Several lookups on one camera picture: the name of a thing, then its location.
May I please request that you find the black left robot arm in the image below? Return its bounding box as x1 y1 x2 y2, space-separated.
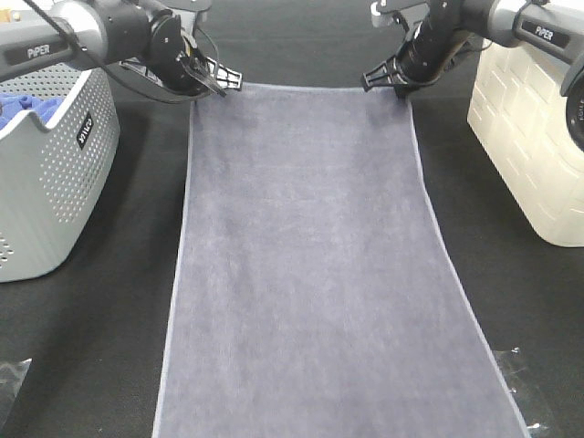
1 1 243 104

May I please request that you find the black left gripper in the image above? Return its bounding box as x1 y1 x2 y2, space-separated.
120 13 243 97

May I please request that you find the grey-purple towel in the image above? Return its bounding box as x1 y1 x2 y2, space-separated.
152 84 528 437

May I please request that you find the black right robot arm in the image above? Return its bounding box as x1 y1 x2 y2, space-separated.
361 1 583 146

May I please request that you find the blue towel in basket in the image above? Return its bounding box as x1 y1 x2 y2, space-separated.
1 93 63 129

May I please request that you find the right clear tape strip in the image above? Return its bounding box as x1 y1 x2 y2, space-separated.
493 347 550 437

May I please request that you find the grey perforated laundry basket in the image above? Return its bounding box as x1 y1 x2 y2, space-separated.
1 64 120 283

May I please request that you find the clear tape strip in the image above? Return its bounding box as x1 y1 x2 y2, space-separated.
493 347 550 437
0 359 32 418

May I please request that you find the left clear tape strip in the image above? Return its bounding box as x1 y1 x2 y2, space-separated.
0 359 32 418

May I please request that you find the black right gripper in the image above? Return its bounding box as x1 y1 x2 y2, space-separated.
361 17 471 94

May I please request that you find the cream plastic laundry basket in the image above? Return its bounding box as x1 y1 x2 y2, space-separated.
467 44 583 247

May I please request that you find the black cable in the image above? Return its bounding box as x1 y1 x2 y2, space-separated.
22 0 220 105

